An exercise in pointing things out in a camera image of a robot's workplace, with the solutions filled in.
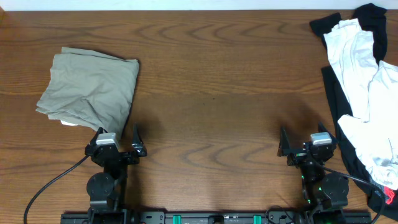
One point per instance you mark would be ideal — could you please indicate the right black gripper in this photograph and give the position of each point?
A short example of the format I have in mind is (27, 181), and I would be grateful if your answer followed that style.
(296, 157)

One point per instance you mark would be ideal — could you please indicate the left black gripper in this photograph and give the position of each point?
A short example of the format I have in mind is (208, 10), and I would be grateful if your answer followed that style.
(138, 146)

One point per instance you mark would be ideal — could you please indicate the white t-shirt with logo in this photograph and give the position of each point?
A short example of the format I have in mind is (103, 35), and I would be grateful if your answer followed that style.
(370, 87)

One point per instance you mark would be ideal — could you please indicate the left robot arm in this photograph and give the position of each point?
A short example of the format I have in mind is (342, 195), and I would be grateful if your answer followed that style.
(107, 189)

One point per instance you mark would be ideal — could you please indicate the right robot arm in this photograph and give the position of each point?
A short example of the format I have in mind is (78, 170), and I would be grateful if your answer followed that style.
(325, 192)

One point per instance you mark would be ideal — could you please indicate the small white cloth under garment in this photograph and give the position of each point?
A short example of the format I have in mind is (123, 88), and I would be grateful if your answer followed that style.
(67, 123)

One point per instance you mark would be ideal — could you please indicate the folded olive green garment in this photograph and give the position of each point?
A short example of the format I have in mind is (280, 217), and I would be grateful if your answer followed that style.
(90, 89)

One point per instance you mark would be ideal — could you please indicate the black garment with red stripe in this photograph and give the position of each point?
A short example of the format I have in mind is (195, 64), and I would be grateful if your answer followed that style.
(371, 18)

